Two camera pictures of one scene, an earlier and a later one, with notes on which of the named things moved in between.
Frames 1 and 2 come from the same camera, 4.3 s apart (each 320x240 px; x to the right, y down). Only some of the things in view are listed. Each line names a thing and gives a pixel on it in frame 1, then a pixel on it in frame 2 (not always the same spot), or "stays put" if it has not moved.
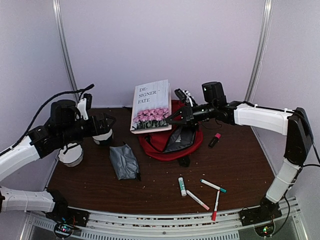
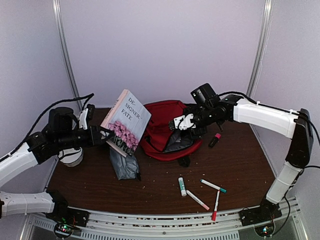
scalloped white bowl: (73, 157) stays put
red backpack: (181, 140) stays put
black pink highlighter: (217, 136) stays put
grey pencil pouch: (125, 162) stays put
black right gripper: (184, 111) to (198, 133)
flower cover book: (152, 105) to (129, 118)
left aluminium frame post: (57, 7) stays put
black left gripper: (95, 130) to (94, 134)
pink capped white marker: (199, 201) stays put
